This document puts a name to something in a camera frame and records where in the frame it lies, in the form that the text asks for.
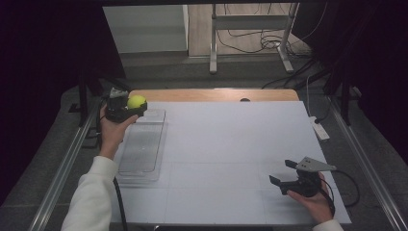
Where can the yellow tennis ball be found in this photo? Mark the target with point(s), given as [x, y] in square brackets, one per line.
[136, 101]

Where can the dark curtain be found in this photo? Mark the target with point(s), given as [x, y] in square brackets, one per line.
[41, 64]
[375, 64]

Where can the wooden table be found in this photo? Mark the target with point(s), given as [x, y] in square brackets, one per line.
[205, 95]

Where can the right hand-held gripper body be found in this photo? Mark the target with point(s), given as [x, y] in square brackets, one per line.
[304, 184]

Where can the white board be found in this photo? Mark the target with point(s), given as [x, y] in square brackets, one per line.
[224, 144]

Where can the aluminium floor rail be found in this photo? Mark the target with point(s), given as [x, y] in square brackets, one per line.
[369, 166]
[57, 173]

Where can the person's left hand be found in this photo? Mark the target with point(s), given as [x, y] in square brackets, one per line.
[112, 134]

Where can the white cabinet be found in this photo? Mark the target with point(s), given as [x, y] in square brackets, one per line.
[144, 29]

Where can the black floor plate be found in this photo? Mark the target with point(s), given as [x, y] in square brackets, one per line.
[90, 141]

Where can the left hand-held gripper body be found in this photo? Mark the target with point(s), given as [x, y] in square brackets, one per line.
[118, 109]

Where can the clear plastic tray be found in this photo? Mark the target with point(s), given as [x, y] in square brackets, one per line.
[144, 144]

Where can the white power strip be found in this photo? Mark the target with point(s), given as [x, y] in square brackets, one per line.
[319, 129]

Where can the grey metal stand frame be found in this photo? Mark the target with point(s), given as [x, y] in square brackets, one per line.
[247, 21]

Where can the black stand leg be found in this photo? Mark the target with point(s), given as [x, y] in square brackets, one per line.
[83, 102]
[345, 106]

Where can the person's right hand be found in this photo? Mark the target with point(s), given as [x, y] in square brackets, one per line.
[312, 205]

